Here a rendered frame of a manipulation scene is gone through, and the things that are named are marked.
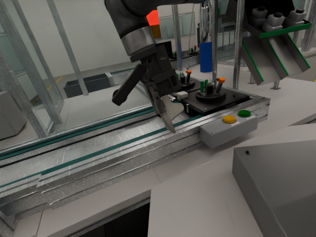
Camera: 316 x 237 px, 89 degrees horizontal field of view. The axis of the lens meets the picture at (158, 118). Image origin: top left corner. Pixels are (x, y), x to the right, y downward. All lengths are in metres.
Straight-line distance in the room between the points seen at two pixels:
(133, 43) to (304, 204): 0.46
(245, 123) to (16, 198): 0.74
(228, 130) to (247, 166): 0.18
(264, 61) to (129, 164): 0.80
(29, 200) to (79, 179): 0.14
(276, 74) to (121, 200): 0.87
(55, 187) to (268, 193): 0.55
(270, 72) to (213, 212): 0.71
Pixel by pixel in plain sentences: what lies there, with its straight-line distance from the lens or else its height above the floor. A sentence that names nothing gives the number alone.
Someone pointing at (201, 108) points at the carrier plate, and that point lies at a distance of 0.71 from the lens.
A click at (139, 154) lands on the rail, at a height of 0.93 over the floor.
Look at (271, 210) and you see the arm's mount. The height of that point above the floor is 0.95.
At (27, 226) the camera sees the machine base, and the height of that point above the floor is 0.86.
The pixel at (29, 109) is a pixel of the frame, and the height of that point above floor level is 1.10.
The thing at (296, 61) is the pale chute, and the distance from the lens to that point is 1.13.
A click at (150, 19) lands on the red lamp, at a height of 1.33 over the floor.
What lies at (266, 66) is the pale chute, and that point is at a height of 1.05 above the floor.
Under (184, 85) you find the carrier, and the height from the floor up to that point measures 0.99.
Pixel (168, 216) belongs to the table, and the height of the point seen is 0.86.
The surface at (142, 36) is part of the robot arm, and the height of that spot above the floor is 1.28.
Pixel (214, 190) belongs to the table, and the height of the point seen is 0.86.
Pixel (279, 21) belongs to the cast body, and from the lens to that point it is 0.92.
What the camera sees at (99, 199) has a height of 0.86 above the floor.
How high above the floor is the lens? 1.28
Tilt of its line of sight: 27 degrees down
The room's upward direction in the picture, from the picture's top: 10 degrees counter-clockwise
